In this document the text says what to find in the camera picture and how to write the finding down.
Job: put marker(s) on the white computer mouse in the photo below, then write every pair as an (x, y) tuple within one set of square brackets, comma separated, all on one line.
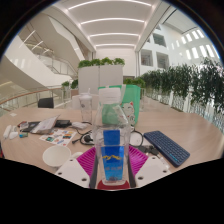
[(13, 135)]

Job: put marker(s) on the green tote bag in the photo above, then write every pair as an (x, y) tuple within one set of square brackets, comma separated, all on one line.
[(131, 100)]

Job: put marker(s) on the small black box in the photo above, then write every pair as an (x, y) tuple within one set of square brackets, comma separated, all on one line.
[(63, 123)]

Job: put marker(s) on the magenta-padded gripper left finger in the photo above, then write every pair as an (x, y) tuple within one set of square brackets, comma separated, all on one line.
[(75, 171)]

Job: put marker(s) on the open white booklet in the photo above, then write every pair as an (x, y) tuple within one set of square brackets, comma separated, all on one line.
[(45, 125)]

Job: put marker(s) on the white power strip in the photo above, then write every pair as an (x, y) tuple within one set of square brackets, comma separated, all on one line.
[(7, 132)]

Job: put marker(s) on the black chair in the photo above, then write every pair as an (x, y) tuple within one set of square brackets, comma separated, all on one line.
[(46, 102)]

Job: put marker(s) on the clear tumbler with white lid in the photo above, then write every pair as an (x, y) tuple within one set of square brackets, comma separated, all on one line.
[(86, 108)]

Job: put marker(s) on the small planter with green plants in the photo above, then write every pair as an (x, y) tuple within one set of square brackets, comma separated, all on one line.
[(68, 87)]

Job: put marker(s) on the colourful sticker sheet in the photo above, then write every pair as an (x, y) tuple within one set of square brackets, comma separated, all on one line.
[(58, 137)]

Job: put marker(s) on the dark blue keyboard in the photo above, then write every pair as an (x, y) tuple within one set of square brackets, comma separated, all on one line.
[(166, 148)]

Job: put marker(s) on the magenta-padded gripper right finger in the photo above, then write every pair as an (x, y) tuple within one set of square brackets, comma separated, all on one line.
[(150, 169)]

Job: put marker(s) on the white cabinet topped with plants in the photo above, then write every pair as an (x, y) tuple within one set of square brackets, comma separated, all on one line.
[(100, 78)]

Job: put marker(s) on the white ceramic mug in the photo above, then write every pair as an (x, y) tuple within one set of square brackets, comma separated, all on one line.
[(56, 156)]

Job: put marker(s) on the clear blue-labelled water bottle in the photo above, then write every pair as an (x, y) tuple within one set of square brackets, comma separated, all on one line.
[(112, 146)]

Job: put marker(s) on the wooden planter with plants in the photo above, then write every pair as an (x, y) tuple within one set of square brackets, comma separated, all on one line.
[(133, 81)]

